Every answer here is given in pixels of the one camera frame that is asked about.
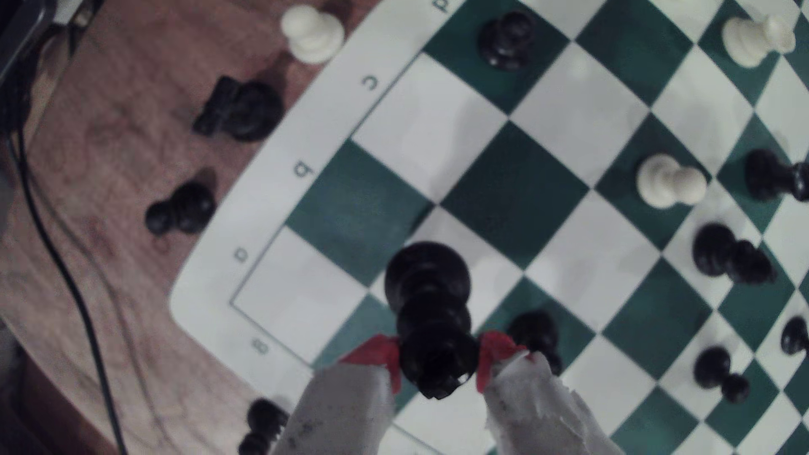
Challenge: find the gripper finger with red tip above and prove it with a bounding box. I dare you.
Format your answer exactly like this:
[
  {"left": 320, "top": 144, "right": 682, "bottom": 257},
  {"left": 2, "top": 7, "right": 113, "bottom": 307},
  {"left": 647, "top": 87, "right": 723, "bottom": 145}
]
[
  {"left": 475, "top": 331, "right": 623, "bottom": 455},
  {"left": 272, "top": 334, "right": 403, "bottom": 455}
]

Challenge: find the black pawn right middle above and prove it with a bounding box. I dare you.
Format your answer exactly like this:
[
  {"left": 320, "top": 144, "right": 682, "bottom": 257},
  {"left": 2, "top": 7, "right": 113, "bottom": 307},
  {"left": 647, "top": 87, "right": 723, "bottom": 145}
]
[{"left": 691, "top": 223, "right": 778, "bottom": 286}]

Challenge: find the black chess pawn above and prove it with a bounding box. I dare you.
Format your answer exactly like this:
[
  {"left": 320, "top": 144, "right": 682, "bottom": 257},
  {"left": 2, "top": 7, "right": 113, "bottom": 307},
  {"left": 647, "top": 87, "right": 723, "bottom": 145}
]
[
  {"left": 145, "top": 181, "right": 217, "bottom": 236},
  {"left": 238, "top": 398, "right": 290, "bottom": 455},
  {"left": 477, "top": 11, "right": 537, "bottom": 71},
  {"left": 506, "top": 311, "right": 565, "bottom": 375},
  {"left": 693, "top": 346, "right": 751, "bottom": 404},
  {"left": 780, "top": 316, "right": 809, "bottom": 356}
]

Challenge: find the tall black chess piece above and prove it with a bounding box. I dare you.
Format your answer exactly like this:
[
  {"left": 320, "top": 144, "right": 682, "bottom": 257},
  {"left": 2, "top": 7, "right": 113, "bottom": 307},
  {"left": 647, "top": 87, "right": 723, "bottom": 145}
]
[{"left": 383, "top": 241, "right": 480, "bottom": 400}]

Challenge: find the black power cable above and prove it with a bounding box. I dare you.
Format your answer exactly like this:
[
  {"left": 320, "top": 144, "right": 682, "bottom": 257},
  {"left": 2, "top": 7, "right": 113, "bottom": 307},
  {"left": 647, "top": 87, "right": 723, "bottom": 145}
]
[{"left": 6, "top": 120, "right": 130, "bottom": 455}]

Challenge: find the white chess rook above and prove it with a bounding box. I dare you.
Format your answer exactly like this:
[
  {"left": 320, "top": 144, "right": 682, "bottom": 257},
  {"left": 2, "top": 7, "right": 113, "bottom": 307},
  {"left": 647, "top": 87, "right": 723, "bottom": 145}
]
[{"left": 721, "top": 14, "right": 797, "bottom": 69}]

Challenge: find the black chess knight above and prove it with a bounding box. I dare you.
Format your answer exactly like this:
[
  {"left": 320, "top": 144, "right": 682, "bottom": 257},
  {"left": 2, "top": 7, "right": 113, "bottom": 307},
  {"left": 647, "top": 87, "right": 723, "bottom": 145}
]
[{"left": 192, "top": 76, "right": 285, "bottom": 142}]

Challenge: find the black chess rook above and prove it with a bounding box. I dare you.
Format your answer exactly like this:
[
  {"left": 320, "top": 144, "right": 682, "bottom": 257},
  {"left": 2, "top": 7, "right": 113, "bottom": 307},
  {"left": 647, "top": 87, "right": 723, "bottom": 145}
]
[{"left": 744, "top": 149, "right": 809, "bottom": 203}]

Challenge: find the white chess pawn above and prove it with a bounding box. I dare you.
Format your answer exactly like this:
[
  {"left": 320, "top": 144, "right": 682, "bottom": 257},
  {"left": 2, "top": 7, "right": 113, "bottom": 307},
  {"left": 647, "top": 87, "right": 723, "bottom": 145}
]
[
  {"left": 636, "top": 153, "right": 708, "bottom": 210},
  {"left": 280, "top": 5, "right": 346, "bottom": 65}
]

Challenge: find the green and white chess mat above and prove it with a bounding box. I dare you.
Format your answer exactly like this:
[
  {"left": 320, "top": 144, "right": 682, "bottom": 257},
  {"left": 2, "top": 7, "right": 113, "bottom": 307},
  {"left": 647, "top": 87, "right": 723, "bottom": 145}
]
[{"left": 167, "top": 0, "right": 809, "bottom": 455}]

